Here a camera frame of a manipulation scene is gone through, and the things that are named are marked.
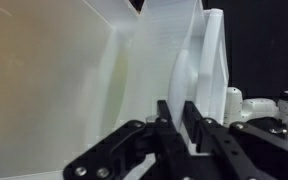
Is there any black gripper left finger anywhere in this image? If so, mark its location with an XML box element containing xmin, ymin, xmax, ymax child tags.
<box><xmin>63</xmin><ymin>99</ymin><xmax>202</xmax><ymax>180</ymax></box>

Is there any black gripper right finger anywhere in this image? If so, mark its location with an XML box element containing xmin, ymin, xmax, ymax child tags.
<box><xmin>183</xmin><ymin>101</ymin><xmax>288</xmax><ymax>180</ymax></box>

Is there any translucent drawer with gripped handle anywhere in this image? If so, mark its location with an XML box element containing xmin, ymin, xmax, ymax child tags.
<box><xmin>112</xmin><ymin>0</ymin><xmax>207</xmax><ymax>158</ymax></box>

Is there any translucent drawer pulled far open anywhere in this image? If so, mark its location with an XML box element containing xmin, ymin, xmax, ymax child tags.
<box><xmin>0</xmin><ymin>0</ymin><xmax>142</xmax><ymax>180</ymax></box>

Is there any white plastic drawer unit frame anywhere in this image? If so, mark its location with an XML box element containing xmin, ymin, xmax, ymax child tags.
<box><xmin>195</xmin><ymin>8</ymin><xmax>231</xmax><ymax>126</ymax></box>

